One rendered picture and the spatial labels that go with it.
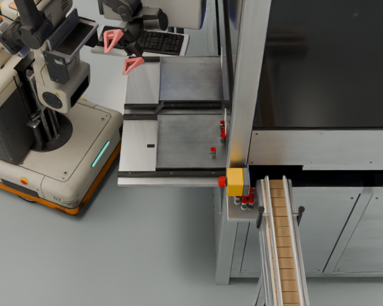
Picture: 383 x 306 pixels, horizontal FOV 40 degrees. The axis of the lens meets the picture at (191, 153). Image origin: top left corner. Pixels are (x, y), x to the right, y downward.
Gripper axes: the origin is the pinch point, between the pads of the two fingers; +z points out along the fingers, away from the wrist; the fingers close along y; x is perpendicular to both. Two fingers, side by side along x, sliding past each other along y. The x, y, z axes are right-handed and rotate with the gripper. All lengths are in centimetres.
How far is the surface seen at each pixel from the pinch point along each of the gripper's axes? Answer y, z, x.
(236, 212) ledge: 64, 15, -17
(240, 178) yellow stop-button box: 51, 9, -23
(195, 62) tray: 53, -52, 21
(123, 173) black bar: 41.9, 13.9, 21.2
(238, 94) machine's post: 19.0, -0.3, -33.5
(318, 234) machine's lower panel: 113, -3, -28
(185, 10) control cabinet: 46, -82, 34
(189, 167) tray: 52, 4, 1
